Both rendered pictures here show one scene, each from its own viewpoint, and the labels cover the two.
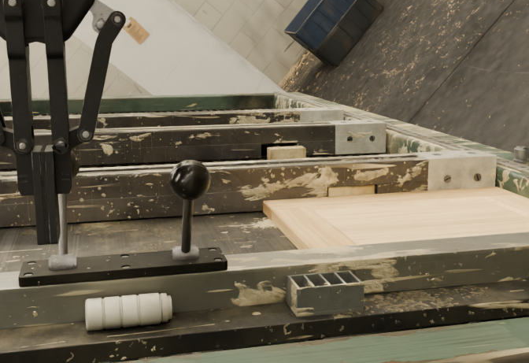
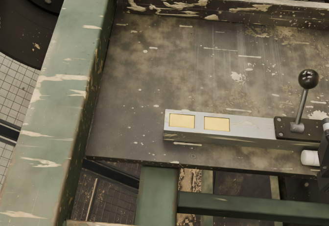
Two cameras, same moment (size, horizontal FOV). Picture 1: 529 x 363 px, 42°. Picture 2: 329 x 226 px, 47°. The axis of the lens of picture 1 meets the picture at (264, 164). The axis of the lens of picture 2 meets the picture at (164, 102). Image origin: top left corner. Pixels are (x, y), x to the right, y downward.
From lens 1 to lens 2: 57 cm
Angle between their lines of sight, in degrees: 46
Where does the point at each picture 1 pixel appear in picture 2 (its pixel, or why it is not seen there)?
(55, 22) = not seen: outside the picture
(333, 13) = not seen: outside the picture
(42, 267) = (285, 126)
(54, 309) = (287, 146)
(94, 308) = (309, 160)
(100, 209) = (289, 21)
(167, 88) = not seen: outside the picture
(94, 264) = (311, 130)
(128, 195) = (307, 17)
